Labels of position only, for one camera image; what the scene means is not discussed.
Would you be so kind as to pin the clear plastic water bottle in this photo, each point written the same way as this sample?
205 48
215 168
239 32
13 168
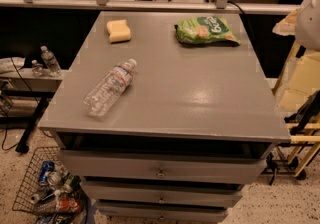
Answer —
107 91

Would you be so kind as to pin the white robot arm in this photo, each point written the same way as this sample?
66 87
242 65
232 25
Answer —
307 28

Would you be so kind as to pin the tall background water bottle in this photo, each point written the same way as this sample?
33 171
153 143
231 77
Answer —
50 61

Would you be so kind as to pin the small background water bottle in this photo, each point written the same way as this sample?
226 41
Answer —
37 68

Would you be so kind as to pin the red labelled bottle in basket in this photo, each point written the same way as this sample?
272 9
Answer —
60 205

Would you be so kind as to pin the grey drawer cabinet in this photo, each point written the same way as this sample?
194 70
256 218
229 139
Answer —
191 130

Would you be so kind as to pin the yellow sponge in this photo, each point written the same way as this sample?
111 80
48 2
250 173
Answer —
118 31

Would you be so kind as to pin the green snack bag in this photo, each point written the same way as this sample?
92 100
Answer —
205 30

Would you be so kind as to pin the blue soda can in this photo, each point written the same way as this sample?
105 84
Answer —
46 168

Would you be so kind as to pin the grey side desk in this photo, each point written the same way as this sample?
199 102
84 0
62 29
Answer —
24 84

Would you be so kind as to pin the wire basket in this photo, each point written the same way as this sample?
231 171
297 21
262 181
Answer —
60 183

